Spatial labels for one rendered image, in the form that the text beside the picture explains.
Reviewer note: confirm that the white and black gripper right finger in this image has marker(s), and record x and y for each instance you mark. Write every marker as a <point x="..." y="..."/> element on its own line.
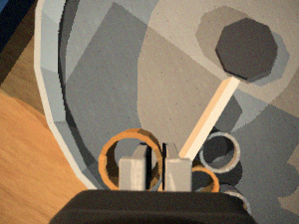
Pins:
<point x="176" y="171"/>

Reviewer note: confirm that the grey metal ring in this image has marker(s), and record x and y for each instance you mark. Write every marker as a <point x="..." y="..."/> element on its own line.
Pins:
<point x="230" y="158"/>
<point x="226" y="187"/>

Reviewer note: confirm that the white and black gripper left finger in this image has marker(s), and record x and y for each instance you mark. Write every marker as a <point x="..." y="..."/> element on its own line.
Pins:
<point x="135" y="171"/>

